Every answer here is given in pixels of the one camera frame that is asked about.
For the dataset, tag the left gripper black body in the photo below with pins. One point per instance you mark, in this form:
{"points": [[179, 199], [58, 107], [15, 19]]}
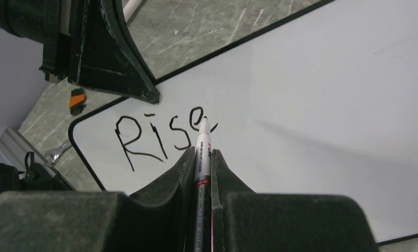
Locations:
{"points": [[23, 18]]}

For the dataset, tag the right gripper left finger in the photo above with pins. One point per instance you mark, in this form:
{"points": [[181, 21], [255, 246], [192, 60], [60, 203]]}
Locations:
{"points": [[38, 213]]}

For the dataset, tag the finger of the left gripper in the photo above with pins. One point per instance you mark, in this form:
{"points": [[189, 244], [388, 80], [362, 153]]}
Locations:
{"points": [[56, 40], [104, 56]]}

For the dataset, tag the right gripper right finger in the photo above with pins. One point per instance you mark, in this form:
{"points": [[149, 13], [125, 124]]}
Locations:
{"points": [[244, 220]]}

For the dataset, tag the white whiteboard marker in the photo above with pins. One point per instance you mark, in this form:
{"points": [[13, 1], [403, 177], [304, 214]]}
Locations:
{"points": [[202, 180]]}

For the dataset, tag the white whiteboard black frame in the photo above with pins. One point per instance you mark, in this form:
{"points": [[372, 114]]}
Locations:
{"points": [[324, 104]]}

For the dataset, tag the orange black hex key set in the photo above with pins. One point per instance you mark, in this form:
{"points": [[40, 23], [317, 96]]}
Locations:
{"points": [[77, 101]]}

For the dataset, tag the silver combination wrench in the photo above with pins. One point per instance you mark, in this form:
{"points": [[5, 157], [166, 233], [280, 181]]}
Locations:
{"points": [[53, 155]]}

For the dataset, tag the white PVC pipe frame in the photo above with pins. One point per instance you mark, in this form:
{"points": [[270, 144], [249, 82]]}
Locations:
{"points": [[130, 8]]}

